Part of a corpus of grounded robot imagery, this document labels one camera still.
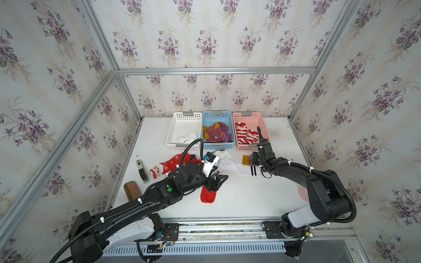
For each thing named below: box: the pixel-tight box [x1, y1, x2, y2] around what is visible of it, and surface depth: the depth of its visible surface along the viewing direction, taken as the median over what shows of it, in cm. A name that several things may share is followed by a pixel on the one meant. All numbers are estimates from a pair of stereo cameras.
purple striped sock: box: [218, 121, 232, 143], surface depth 113 cm
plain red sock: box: [200, 186, 217, 204], surface depth 85 cm
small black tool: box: [135, 159, 150, 184], surface depth 90 cm
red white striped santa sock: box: [235, 121, 250, 145], surface depth 113 cm
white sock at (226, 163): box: [217, 153, 252, 174], surface depth 96 cm
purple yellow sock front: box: [202, 122, 224, 143], surface depth 108 cm
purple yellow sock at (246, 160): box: [242, 153, 256, 167], surface depth 100 cm
